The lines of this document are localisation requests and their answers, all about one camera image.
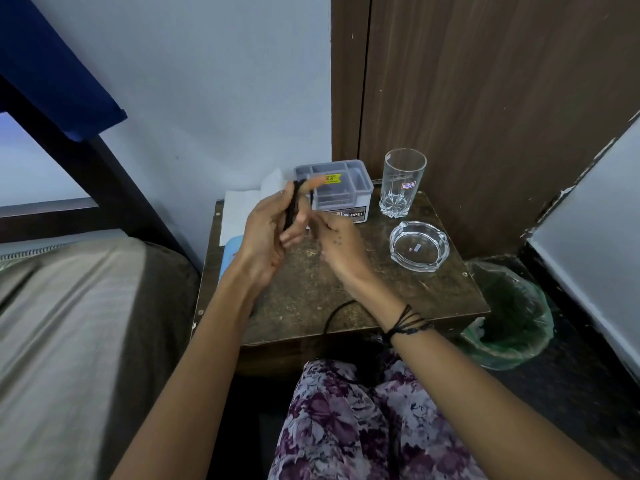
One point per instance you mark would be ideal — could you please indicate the clear drinking glass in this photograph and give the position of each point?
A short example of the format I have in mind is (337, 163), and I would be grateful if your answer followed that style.
(401, 184)

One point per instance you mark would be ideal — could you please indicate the dark wooden bunk frame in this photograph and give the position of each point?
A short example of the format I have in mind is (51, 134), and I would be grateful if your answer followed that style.
(115, 184)

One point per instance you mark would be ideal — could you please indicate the white door panel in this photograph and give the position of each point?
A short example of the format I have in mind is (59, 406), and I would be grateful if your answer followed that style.
(595, 254)

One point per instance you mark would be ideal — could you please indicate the person's right forearm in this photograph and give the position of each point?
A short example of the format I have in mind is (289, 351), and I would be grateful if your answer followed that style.
(465, 384)

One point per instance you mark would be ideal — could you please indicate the purple floral garment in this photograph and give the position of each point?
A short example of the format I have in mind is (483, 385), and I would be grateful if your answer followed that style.
(330, 424)

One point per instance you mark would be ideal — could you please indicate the clear glass ashtray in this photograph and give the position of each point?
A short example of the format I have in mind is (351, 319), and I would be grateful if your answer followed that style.
(419, 247)

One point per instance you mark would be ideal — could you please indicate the person's right fingers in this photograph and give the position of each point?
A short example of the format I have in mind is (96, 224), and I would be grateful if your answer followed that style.
(322, 223)

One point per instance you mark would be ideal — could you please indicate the clear plastic storage box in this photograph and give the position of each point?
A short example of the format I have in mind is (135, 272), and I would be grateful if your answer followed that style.
(345, 192)

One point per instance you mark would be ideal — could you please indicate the dark brown wooden wardrobe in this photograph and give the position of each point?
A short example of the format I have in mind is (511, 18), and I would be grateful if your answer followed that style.
(490, 94)

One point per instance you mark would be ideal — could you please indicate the person's left thumb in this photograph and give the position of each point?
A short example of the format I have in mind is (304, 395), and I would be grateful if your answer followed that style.
(276, 202)

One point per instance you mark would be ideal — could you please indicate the blue bunk mattress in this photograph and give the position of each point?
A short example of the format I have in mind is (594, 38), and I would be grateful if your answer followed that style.
(50, 59)

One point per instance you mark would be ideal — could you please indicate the light blue flat object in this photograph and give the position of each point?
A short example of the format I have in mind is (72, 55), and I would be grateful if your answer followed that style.
(229, 252)

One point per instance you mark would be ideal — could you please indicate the waste bin with green bag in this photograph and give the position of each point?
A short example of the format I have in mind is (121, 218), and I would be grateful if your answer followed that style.
(515, 319)

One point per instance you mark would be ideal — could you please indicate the white paper tissue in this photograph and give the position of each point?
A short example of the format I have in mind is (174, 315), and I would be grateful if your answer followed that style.
(237, 209)

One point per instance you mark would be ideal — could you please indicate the bed with grey sheet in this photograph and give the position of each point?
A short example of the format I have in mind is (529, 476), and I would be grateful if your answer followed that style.
(75, 344)

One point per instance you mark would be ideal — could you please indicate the person's left hand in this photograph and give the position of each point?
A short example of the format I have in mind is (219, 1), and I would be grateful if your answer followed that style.
(257, 239)

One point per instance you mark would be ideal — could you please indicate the wooden bedside table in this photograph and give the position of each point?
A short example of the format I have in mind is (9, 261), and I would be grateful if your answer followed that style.
(300, 289)

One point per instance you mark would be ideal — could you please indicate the person's right hand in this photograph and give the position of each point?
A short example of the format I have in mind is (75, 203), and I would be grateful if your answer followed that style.
(340, 249)

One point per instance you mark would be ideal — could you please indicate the person's left forearm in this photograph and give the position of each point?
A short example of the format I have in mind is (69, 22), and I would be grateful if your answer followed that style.
(200, 374)

